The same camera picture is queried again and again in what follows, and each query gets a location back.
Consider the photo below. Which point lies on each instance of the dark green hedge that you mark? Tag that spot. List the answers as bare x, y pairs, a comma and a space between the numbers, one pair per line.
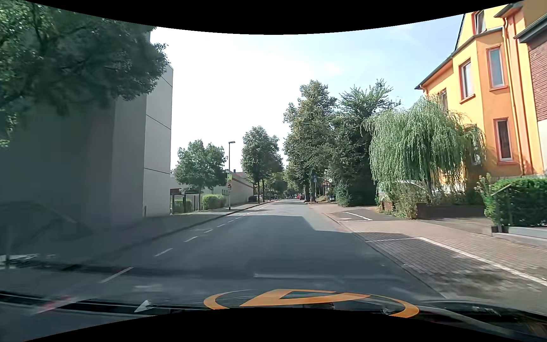
356, 194

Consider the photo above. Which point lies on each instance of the round green tree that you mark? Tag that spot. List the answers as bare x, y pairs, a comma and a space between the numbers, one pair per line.
201, 164

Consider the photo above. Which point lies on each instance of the low grey wall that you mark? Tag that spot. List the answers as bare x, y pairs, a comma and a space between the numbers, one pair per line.
534, 236

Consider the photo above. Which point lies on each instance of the low white building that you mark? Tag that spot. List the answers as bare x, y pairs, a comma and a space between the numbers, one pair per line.
243, 190

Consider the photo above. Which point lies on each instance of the red brick pavement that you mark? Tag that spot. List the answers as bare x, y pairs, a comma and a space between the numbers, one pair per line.
420, 259

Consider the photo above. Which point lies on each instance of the tall green tree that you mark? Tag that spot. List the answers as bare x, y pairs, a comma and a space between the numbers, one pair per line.
259, 154

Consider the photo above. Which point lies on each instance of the lamp post with sign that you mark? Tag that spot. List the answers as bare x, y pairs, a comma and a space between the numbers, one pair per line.
229, 180

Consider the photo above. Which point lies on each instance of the green bushes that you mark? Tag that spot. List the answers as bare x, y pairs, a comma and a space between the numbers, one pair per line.
404, 199

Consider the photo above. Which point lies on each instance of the grey asphalt road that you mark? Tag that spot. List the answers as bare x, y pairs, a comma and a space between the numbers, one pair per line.
273, 237

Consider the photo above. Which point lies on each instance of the blue road sign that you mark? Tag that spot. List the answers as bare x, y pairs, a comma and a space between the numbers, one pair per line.
315, 181

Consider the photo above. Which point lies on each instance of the tall slender tree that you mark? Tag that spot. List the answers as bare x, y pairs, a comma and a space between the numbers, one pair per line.
309, 123

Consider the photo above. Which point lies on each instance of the yellow and orange building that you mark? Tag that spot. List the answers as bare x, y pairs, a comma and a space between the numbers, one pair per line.
487, 104

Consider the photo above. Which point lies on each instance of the large overhanging tree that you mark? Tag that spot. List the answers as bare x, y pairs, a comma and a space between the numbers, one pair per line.
41, 57

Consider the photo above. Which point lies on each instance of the car's own bonnet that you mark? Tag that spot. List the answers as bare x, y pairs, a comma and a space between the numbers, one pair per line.
449, 311

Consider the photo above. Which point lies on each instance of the large grey building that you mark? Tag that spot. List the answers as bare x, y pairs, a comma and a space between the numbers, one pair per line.
131, 156

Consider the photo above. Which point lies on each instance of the dark low wall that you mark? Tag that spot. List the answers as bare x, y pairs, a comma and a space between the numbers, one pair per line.
449, 211

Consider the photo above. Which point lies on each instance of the broad dark tree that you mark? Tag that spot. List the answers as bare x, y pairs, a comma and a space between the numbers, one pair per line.
356, 137

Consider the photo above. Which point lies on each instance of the distant group of trees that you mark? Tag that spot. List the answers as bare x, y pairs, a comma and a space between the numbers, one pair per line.
280, 183

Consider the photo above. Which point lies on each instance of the road markings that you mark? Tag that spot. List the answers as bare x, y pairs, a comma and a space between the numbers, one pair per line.
117, 274

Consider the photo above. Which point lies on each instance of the grey paved pavement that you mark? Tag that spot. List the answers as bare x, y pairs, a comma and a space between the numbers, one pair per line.
128, 235

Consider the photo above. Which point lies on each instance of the weeping willow tree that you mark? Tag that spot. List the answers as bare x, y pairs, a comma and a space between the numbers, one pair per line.
420, 142

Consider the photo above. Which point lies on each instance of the light green bush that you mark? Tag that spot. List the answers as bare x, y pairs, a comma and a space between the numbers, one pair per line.
212, 201

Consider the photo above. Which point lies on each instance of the trimmed green hedge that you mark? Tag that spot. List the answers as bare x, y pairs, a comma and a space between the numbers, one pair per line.
534, 199

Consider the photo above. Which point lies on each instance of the dark shelter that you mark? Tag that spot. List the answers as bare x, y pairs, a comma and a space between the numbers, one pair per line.
185, 192

